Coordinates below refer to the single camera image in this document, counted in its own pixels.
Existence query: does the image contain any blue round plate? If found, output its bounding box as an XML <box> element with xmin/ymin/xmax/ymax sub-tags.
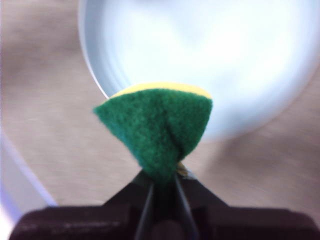
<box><xmin>77</xmin><ymin>0</ymin><xmax>320</xmax><ymax>149</ymax></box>

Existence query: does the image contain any yellow sponge with green pad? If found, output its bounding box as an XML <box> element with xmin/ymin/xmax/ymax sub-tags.
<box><xmin>92</xmin><ymin>81</ymin><xmax>214</xmax><ymax>187</ymax></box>

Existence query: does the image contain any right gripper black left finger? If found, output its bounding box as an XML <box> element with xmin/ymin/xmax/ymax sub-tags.
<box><xmin>13</xmin><ymin>172</ymin><xmax>156</xmax><ymax>240</ymax></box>

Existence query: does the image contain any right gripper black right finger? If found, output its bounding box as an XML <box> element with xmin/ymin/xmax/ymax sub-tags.
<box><xmin>174</xmin><ymin>173</ymin><xmax>320</xmax><ymax>240</ymax></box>

